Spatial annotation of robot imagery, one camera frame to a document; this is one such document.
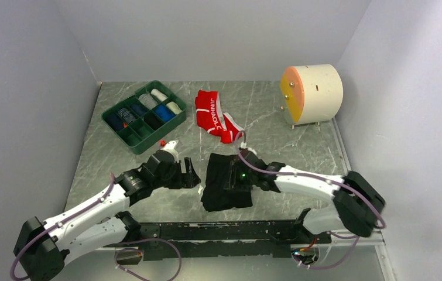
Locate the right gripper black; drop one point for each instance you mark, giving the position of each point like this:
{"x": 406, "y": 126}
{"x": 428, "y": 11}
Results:
{"x": 233, "y": 181}

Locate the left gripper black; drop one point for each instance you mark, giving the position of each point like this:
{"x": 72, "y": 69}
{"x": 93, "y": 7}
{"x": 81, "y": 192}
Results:
{"x": 188, "y": 180}

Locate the black underwear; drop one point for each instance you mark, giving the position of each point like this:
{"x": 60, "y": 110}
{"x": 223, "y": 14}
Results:
{"x": 215, "y": 197}

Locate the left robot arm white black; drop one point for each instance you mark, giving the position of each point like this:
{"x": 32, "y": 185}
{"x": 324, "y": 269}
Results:
{"x": 44, "y": 248}

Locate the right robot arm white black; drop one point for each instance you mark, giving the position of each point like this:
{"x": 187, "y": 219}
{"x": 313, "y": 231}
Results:
{"x": 319, "y": 186}

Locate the red white underwear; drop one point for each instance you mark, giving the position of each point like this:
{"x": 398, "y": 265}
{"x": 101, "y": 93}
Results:
{"x": 211, "y": 118}

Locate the bright blue rolled sock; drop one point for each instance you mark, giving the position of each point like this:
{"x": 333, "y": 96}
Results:
{"x": 164, "y": 113}

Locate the black rolled sock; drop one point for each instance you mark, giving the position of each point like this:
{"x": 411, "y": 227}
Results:
{"x": 153, "y": 121}

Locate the cream rolled sock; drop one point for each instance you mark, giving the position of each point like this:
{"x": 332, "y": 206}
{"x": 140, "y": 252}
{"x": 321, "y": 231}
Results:
{"x": 174, "y": 108}

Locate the green compartment organizer tray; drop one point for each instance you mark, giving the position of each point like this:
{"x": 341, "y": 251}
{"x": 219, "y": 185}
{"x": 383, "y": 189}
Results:
{"x": 139, "y": 136}

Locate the navy blue rolled sock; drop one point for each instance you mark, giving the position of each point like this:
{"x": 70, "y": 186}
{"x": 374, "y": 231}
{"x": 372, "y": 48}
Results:
{"x": 139, "y": 109}

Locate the grey striped rolled sock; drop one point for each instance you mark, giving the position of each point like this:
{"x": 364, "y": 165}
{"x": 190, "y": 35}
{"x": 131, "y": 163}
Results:
{"x": 148, "y": 101}

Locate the white rolled sock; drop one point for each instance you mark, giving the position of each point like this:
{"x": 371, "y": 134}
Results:
{"x": 159, "y": 95}

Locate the dark blue rolled sock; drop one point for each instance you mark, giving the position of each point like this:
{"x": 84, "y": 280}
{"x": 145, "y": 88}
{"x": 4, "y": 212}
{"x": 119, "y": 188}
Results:
{"x": 115, "y": 122}

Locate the dark striped rolled sock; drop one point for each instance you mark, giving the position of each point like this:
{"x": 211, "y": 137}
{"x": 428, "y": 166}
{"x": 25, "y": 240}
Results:
{"x": 126, "y": 115}

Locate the cream round cabinet orange front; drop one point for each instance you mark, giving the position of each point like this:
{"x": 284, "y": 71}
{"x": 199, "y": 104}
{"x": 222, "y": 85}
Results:
{"x": 310, "y": 93}

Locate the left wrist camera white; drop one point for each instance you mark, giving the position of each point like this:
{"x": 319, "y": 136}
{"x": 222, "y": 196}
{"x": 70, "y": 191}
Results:
{"x": 170, "y": 147}

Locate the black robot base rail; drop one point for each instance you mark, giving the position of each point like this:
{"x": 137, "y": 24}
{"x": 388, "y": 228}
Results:
{"x": 276, "y": 238}

